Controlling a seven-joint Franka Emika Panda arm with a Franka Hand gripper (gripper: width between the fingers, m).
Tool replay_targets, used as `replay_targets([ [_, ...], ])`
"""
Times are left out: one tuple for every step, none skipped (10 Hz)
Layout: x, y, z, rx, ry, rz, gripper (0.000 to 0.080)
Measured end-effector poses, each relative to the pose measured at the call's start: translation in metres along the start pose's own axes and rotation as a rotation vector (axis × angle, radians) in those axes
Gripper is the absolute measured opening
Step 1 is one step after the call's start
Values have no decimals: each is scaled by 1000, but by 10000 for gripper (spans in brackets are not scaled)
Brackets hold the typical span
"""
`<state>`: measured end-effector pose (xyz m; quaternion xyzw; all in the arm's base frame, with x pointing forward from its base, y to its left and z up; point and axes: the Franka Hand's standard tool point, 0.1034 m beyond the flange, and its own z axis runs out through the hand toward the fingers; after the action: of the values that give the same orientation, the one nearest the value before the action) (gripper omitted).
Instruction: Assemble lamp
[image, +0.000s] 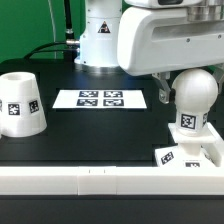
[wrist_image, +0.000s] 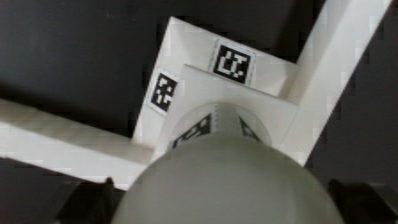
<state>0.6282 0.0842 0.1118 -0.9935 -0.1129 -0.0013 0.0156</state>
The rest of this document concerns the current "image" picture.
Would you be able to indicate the white lamp shade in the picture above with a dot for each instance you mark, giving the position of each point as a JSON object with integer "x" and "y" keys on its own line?
{"x": 21, "y": 110}

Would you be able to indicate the white front border wall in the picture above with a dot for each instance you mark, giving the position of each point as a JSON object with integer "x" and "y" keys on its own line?
{"x": 110, "y": 181}

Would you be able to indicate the white lamp bulb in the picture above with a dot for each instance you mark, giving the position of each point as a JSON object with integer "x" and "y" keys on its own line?
{"x": 196, "y": 91}

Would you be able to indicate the white marker sheet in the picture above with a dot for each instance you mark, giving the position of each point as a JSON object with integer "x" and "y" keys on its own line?
{"x": 100, "y": 99}

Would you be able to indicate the white right border wall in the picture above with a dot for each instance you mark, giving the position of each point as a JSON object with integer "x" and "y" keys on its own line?
{"x": 216, "y": 149}

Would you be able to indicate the white border wall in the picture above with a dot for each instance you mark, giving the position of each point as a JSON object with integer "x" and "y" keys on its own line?
{"x": 110, "y": 181}
{"x": 216, "y": 149}

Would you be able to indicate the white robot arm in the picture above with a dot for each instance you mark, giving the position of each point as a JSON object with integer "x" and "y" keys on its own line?
{"x": 98, "y": 43}

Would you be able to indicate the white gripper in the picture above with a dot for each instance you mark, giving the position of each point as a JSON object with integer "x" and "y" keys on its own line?
{"x": 158, "y": 41}

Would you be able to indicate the white lamp base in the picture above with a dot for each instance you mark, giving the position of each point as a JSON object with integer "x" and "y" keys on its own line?
{"x": 189, "y": 151}

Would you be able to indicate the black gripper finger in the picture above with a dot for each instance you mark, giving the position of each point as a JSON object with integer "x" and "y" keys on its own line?
{"x": 219, "y": 75}

